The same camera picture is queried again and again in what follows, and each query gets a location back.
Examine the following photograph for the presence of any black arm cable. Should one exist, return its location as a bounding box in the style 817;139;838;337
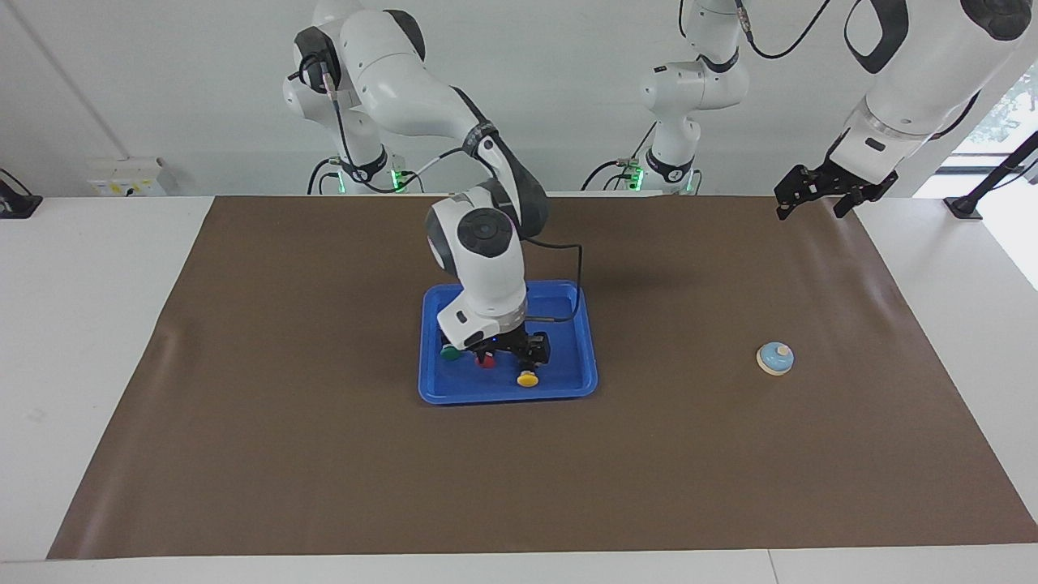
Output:
287;60;585;324
733;0;834;61

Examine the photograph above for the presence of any blue plastic tray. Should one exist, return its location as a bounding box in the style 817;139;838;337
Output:
418;280;599;406

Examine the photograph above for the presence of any white wall socket box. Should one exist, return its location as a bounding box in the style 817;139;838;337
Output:
87;157;168;198

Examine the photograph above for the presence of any black clamp stand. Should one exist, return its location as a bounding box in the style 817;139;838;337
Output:
944;130;1038;221

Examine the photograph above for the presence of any brown table mat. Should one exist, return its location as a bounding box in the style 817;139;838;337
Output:
46;195;1038;560

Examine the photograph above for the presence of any black base power cable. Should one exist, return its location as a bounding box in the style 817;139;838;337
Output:
579;122;659;193
306;156;345;196

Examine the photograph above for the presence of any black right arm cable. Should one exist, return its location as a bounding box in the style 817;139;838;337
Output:
287;60;585;324

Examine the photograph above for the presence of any light blue service bell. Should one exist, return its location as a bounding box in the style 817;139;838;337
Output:
756;341;796;377

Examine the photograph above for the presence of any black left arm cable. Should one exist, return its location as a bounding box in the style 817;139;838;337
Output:
733;0;834;61

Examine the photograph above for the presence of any black table mount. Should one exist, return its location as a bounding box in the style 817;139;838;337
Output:
0;168;44;220

